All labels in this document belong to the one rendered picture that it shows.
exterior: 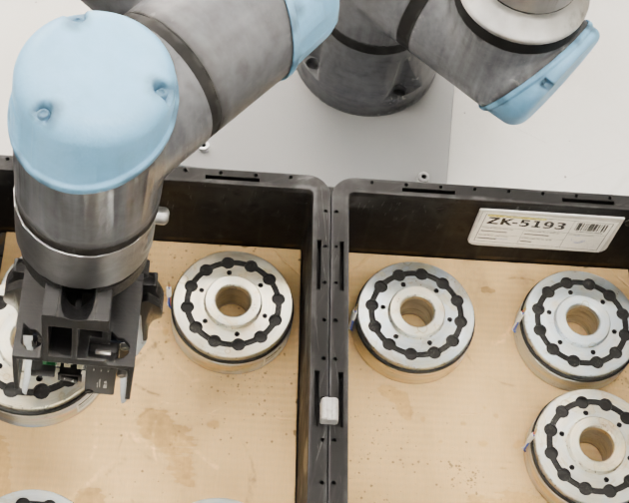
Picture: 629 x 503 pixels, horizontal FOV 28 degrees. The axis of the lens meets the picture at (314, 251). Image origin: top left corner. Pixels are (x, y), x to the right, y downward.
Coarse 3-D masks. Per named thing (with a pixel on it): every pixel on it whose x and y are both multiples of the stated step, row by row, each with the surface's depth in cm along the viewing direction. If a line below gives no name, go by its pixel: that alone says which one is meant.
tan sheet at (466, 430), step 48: (480, 288) 112; (528, 288) 112; (624, 288) 113; (480, 336) 110; (384, 384) 107; (432, 384) 107; (480, 384) 107; (528, 384) 108; (624, 384) 109; (384, 432) 104; (432, 432) 105; (480, 432) 105; (384, 480) 102; (432, 480) 103; (480, 480) 103; (528, 480) 104
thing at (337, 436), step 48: (336, 192) 104; (384, 192) 104; (432, 192) 106; (480, 192) 105; (528, 192) 105; (336, 240) 101; (336, 288) 99; (336, 336) 97; (336, 384) 95; (336, 432) 93; (336, 480) 92
